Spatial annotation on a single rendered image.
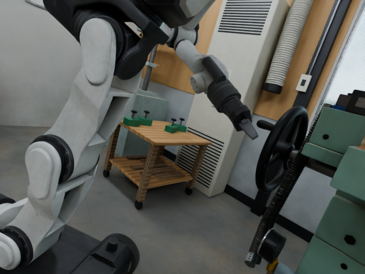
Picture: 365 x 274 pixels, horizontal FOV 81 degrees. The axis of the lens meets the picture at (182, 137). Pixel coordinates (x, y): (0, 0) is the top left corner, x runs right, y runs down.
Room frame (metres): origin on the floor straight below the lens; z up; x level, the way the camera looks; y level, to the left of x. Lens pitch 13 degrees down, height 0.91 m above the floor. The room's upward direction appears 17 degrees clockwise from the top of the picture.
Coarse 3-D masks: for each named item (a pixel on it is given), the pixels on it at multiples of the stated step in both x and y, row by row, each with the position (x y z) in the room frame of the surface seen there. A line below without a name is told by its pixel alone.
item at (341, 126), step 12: (324, 108) 0.52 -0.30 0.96; (324, 120) 0.51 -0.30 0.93; (336, 120) 0.50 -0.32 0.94; (348, 120) 0.49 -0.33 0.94; (360, 120) 0.47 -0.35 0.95; (312, 132) 0.52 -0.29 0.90; (324, 132) 0.51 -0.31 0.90; (336, 132) 0.49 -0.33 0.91; (348, 132) 0.48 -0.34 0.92; (360, 132) 0.47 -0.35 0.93; (324, 144) 0.50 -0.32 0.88; (336, 144) 0.49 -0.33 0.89; (348, 144) 0.47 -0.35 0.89; (360, 144) 0.46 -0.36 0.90
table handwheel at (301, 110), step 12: (300, 108) 0.63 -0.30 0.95; (288, 120) 0.59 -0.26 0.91; (300, 120) 0.71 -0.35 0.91; (276, 132) 0.57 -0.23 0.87; (288, 132) 0.67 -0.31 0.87; (300, 132) 0.74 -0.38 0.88; (264, 144) 0.57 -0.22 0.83; (276, 144) 0.66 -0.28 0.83; (288, 144) 0.65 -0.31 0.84; (300, 144) 0.75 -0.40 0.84; (264, 156) 0.56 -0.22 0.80; (276, 156) 0.63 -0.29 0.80; (288, 156) 0.64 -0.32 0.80; (264, 168) 0.56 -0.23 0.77; (288, 168) 0.74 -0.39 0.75; (312, 168) 0.60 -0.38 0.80; (324, 168) 0.58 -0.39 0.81; (336, 168) 0.56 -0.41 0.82; (264, 180) 0.58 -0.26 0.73; (276, 180) 0.70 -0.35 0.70; (264, 192) 0.63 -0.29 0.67
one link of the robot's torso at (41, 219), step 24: (48, 144) 0.52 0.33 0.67; (48, 168) 0.50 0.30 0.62; (96, 168) 0.68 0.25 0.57; (48, 192) 0.51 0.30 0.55; (72, 192) 0.64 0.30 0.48; (24, 216) 0.57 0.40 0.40; (48, 216) 0.54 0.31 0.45; (24, 240) 0.55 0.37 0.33; (48, 240) 0.60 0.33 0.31; (24, 264) 0.54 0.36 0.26
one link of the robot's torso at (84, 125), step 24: (96, 24) 0.50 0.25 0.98; (96, 48) 0.50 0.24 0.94; (96, 72) 0.50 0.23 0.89; (72, 96) 0.54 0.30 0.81; (96, 96) 0.50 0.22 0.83; (120, 96) 0.57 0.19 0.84; (72, 120) 0.54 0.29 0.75; (96, 120) 0.52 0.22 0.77; (120, 120) 0.63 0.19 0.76; (72, 144) 0.54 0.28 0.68; (96, 144) 0.58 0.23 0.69; (72, 168) 0.53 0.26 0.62
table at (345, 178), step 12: (312, 144) 0.50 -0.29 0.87; (312, 156) 0.49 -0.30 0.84; (324, 156) 0.48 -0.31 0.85; (336, 156) 0.46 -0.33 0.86; (348, 156) 0.28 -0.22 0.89; (360, 156) 0.28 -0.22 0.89; (348, 168) 0.28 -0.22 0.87; (360, 168) 0.27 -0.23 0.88; (336, 180) 0.28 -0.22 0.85; (348, 180) 0.28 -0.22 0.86; (360, 180) 0.27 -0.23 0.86; (348, 192) 0.27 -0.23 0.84; (360, 192) 0.26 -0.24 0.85
